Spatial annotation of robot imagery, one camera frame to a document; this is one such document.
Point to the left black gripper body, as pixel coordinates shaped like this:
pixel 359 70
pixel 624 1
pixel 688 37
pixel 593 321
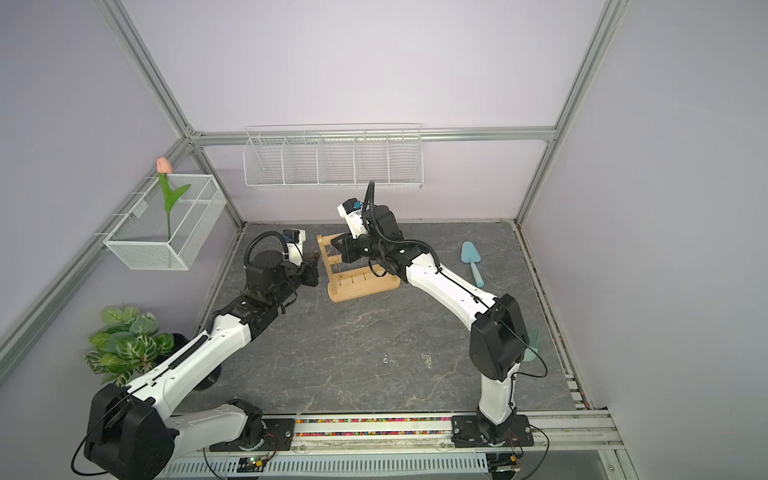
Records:
pixel 306 275

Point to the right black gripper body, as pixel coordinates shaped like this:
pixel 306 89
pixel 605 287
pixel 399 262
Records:
pixel 363 246

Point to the wooden jewelry display stand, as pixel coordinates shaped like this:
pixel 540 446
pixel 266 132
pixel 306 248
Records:
pixel 355 283

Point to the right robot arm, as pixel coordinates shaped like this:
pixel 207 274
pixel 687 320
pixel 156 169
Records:
pixel 498 334

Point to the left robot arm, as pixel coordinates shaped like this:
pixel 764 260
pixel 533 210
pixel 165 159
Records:
pixel 134 431

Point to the teal garden trowel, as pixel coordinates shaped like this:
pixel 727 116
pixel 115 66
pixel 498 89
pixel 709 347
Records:
pixel 471 257

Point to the pink artificial tulip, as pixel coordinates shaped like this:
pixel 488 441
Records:
pixel 170 195

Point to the green leafy artificial plant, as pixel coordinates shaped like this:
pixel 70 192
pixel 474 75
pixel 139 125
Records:
pixel 129 344

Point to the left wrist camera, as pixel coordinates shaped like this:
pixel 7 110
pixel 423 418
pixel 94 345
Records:
pixel 294 239

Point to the white wire wall shelf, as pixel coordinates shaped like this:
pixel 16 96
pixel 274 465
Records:
pixel 333 155

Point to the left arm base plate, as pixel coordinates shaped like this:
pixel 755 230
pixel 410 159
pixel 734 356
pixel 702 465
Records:
pixel 274 434

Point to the white mesh wall basket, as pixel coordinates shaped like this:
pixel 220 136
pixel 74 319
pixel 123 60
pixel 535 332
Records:
pixel 139 239

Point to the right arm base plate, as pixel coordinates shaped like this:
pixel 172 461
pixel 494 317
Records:
pixel 474 431

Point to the white slotted cable duct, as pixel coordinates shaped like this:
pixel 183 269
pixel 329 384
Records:
pixel 242 466

